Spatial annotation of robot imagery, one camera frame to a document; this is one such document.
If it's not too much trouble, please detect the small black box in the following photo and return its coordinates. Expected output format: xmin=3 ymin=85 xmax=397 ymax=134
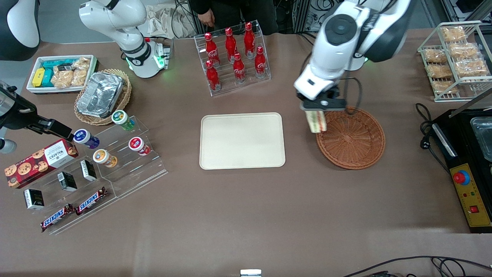
xmin=57 ymin=172 xmax=78 ymax=192
xmin=24 ymin=189 xmax=45 ymax=210
xmin=80 ymin=160 xmax=97 ymax=182

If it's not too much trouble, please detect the black right wrist camera bracket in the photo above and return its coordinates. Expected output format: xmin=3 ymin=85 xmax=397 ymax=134
xmin=0 ymin=88 xmax=74 ymax=141

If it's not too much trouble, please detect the round brown wicker basket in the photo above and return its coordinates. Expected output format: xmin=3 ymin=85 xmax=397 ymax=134
xmin=316 ymin=106 xmax=386 ymax=170

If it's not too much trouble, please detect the clear acrylic bottle rack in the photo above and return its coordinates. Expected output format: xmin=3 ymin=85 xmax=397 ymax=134
xmin=194 ymin=20 xmax=272 ymax=97

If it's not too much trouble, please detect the white wire rack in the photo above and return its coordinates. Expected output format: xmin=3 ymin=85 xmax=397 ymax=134
xmin=417 ymin=21 xmax=492 ymax=102

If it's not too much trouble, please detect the thin black cable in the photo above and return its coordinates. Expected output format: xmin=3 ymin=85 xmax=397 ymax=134
xmin=342 ymin=255 xmax=492 ymax=277

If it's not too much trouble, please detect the red cola bottle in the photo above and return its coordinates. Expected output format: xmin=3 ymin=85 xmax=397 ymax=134
xmin=233 ymin=52 xmax=246 ymax=84
xmin=244 ymin=22 xmax=256 ymax=58
xmin=254 ymin=46 xmax=267 ymax=78
xmin=225 ymin=28 xmax=238 ymax=62
xmin=205 ymin=60 xmax=221 ymax=92
xmin=204 ymin=33 xmax=221 ymax=67

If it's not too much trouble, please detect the green lidded cup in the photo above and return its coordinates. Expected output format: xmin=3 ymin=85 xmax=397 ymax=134
xmin=111 ymin=110 xmax=136 ymax=131

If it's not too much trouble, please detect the red Walkers cookie box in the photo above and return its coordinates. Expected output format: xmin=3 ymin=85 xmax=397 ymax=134
xmin=5 ymin=138 xmax=79 ymax=189

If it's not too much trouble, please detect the long teal box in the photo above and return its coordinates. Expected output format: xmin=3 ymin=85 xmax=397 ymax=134
xmin=42 ymin=59 xmax=76 ymax=70

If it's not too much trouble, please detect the white plastic bin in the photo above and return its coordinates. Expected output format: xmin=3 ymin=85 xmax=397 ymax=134
xmin=26 ymin=55 xmax=100 ymax=95

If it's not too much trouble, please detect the Snickers bar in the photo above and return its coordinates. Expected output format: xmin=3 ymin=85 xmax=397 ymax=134
xmin=75 ymin=187 xmax=108 ymax=216
xmin=40 ymin=204 xmax=74 ymax=233

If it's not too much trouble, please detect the person in dark clothes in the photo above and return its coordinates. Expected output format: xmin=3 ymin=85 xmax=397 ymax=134
xmin=188 ymin=0 xmax=279 ymax=36

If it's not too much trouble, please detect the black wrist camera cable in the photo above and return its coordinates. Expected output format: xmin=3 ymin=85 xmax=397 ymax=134
xmin=340 ymin=76 xmax=363 ymax=117

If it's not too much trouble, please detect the blue lidded cup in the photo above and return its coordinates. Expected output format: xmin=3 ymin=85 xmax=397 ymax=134
xmin=73 ymin=129 xmax=100 ymax=150

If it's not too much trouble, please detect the bagged pastry snack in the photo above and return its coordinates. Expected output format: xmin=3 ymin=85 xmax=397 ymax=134
xmin=449 ymin=43 xmax=483 ymax=59
xmin=427 ymin=63 xmax=453 ymax=78
xmin=424 ymin=48 xmax=448 ymax=64
xmin=440 ymin=26 xmax=466 ymax=42
xmin=431 ymin=80 xmax=459 ymax=94
xmin=455 ymin=60 xmax=490 ymax=77

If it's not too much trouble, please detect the beige rectangular tray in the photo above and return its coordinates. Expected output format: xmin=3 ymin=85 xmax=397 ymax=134
xmin=199 ymin=112 xmax=286 ymax=170

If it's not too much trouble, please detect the orange lidded cup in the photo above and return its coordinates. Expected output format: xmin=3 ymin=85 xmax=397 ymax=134
xmin=93 ymin=149 xmax=118 ymax=168

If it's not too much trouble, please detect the oval light wicker basket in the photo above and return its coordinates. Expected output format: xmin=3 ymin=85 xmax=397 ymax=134
xmin=74 ymin=69 xmax=132 ymax=126

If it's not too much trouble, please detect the yellow control panel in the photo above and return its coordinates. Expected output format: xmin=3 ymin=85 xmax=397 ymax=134
xmin=450 ymin=163 xmax=492 ymax=228

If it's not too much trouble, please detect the crumpled beige bag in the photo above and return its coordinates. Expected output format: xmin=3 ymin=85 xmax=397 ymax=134
xmin=146 ymin=4 xmax=200 ymax=39

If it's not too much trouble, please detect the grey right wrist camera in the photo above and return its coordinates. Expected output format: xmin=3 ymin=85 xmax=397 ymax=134
xmin=0 ymin=138 xmax=18 ymax=154

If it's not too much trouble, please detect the aluminium foil tray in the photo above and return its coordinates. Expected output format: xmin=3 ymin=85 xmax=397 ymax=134
xmin=81 ymin=72 xmax=124 ymax=118

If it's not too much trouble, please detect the black power cable with plug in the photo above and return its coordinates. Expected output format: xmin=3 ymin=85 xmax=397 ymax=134
xmin=416 ymin=103 xmax=450 ymax=175

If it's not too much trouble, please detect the clear acrylic stepped display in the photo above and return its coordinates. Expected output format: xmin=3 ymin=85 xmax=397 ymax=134
xmin=73 ymin=115 xmax=168 ymax=199
xmin=6 ymin=152 xmax=118 ymax=236

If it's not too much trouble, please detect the red lidded cup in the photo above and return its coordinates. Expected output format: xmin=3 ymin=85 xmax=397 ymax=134
xmin=128 ymin=137 xmax=151 ymax=156

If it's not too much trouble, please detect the black machine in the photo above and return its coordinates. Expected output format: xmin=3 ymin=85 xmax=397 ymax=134
xmin=432 ymin=109 xmax=492 ymax=234

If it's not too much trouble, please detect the triangular sandwich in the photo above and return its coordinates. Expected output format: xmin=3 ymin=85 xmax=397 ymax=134
xmin=306 ymin=111 xmax=327 ymax=133

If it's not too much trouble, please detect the steel tray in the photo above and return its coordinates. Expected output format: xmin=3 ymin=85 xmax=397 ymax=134
xmin=470 ymin=117 xmax=492 ymax=162

